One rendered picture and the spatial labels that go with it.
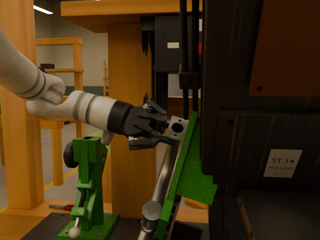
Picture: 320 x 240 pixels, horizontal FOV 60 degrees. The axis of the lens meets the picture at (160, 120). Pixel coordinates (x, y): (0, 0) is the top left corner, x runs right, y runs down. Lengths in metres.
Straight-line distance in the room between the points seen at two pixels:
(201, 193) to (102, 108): 0.27
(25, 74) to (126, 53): 0.41
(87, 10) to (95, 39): 11.09
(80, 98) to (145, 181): 0.40
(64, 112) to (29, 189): 0.50
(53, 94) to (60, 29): 12.09
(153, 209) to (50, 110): 0.31
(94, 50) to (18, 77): 11.35
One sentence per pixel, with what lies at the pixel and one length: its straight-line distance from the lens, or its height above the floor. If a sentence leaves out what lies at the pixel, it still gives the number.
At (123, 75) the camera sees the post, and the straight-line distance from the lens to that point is 0.89.
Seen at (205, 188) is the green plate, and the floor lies 1.13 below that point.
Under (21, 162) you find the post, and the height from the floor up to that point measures 1.05.
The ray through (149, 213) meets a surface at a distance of 0.54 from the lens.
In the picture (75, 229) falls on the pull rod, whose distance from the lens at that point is 0.78.
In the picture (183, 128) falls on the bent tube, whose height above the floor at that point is 1.22.
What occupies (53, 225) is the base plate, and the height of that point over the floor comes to 0.90.
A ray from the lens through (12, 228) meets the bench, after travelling 1.02.
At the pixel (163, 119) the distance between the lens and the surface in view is 0.63.
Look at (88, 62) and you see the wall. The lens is 11.96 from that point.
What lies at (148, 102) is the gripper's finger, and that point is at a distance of 0.65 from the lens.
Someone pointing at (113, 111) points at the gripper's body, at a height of 1.26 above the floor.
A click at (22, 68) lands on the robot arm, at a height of 1.34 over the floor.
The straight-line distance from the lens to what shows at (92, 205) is 0.81.
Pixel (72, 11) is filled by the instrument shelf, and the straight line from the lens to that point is 0.83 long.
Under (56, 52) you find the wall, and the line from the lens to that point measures 12.76.
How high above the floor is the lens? 1.32
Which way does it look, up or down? 7 degrees down
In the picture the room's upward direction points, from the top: straight up
